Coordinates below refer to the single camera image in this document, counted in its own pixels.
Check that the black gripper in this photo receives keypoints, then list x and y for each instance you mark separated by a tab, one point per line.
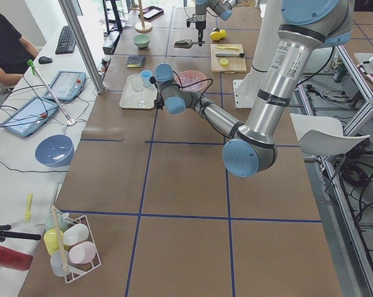
200	27
158	104

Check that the metal ice scoop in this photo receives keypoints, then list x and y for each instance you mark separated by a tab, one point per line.
185	44

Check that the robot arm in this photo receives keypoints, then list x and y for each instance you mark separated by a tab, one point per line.
221	9
292	30

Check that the small blue cup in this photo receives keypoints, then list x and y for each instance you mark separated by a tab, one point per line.
145	75

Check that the pink bowl of ice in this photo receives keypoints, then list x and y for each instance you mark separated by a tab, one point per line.
191	80

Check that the wooden cup tree stand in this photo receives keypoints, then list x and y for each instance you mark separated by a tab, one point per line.
142	26

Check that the white cup in rack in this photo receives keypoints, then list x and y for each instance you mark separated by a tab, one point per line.
75	234

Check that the pink cup in rack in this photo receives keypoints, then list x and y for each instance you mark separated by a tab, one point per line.
82	253

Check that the yellow cup in rack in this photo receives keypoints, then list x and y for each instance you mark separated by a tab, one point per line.
51	241

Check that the yellow lemon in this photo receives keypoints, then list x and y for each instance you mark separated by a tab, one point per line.
223	33
215	36

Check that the cream serving tray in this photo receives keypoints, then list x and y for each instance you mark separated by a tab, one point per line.
136	96

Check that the yellow plastic knife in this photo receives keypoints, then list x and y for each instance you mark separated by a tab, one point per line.
227	48

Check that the clear wine glass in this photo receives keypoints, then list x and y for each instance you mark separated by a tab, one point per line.
138	87

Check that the steel muddler black tip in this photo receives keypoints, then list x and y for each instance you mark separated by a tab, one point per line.
229	55

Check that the half lemon slice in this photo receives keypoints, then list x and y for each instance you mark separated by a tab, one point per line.
224	62

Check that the wooden cutting board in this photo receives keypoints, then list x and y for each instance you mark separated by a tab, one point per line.
236	65

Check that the mint green bowl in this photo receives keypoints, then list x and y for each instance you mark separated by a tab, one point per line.
141	40

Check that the far teach pendant tablet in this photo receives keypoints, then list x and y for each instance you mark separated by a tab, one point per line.
67	85

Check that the teach pendant tablet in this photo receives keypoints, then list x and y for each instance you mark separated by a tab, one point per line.
67	85
30	117

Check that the black keyboard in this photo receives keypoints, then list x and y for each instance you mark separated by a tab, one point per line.
66	41

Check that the large blue bowl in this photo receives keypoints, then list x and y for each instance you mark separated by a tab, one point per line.
55	151

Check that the black computer mouse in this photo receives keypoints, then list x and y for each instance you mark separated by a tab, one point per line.
45	60

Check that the near teach pendant tablet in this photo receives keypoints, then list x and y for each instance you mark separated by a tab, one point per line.
30	117

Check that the seated person black shirt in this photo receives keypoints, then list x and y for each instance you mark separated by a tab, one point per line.
15	51

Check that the yellow plastic fork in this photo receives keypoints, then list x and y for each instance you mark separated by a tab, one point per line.
27	215

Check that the black tripod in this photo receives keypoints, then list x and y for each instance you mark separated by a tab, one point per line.
5	232

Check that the red bottle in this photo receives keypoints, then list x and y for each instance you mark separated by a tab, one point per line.
15	260

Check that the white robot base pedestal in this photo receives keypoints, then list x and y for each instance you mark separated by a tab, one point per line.
245	90

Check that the aluminium frame post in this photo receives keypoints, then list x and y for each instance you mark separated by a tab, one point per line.
72	20

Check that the white wire cup rack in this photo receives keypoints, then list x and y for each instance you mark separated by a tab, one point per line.
59	261

